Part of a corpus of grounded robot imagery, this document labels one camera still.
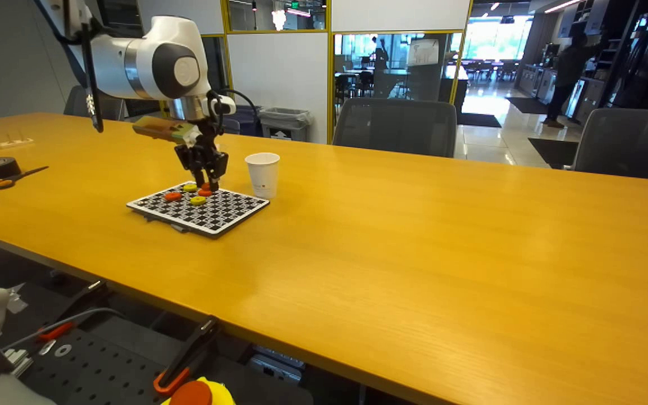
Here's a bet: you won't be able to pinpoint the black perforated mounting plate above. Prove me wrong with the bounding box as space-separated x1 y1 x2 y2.
6 278 319 405

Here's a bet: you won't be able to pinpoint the orange handled scissors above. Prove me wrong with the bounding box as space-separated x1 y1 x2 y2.
0 164 49 192

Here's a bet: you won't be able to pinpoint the black glass door cabinets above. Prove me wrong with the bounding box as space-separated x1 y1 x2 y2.
602 0 648 115

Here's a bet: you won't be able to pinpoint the grey waste bin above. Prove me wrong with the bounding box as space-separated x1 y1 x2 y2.
257 106 315 144

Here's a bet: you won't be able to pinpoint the black clamp with orange handle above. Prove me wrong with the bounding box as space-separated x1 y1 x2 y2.
150 317 221 398

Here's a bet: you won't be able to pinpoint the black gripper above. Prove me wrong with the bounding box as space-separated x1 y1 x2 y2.
175 121 229 193

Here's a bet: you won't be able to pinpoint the red handled tool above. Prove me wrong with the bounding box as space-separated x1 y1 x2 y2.
35 321 80 347

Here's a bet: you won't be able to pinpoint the dark grey office chair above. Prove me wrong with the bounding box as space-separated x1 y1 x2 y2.
334 97 462 159
570 106 648 184
60 83 130 121

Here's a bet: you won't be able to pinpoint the yellow red emergency stop button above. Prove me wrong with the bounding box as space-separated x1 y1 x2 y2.
161 375 238 405

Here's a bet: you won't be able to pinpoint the person in dark jacket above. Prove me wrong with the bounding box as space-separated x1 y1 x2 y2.
541 18 596 130

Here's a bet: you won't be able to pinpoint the black looped cable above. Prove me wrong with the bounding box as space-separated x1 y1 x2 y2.
215 87 264 137

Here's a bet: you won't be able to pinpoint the dark blue waste bin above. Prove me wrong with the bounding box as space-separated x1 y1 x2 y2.
221 104 264 137

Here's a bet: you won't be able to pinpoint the white paper cup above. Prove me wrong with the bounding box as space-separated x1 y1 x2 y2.
244 151 282 202

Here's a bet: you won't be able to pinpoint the black white checkerboard marker board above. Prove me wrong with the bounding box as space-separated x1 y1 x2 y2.
126 179 272 239

